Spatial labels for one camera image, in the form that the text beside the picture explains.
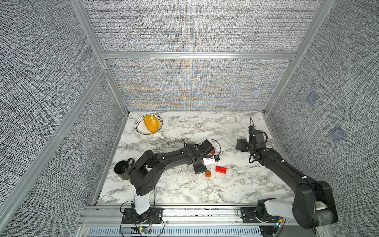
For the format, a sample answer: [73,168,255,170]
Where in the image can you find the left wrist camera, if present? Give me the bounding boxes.
[203,156,220,166]

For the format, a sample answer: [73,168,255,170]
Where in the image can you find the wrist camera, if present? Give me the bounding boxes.
[247,125,256,145]
[203,156,220,166]

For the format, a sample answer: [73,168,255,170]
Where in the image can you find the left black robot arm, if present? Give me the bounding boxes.
[127,140,215,215]

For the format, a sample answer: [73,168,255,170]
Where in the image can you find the white slotted cable duct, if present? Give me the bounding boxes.
[87,226,263,237]

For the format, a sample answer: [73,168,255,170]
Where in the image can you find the yellow orange sponge ball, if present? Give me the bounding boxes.
[144,115,159,133]

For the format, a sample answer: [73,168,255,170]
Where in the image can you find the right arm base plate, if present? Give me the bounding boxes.
[237,207,279,224]

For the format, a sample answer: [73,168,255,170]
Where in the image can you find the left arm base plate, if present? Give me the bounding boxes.
[121,207,164,225]

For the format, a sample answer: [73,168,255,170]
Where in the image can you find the black cup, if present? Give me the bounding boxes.
[114,158,135,180]

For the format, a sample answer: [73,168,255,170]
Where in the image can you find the aluminium front rail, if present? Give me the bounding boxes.
[78,203,325,227]

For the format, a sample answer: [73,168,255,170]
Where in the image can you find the striped white bowl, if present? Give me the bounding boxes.
[135,114,163,135]

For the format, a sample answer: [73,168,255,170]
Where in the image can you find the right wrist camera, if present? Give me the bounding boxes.
[247,125,256,145]

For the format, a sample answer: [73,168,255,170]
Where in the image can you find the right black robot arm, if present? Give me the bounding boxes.
[236,125,339,230]

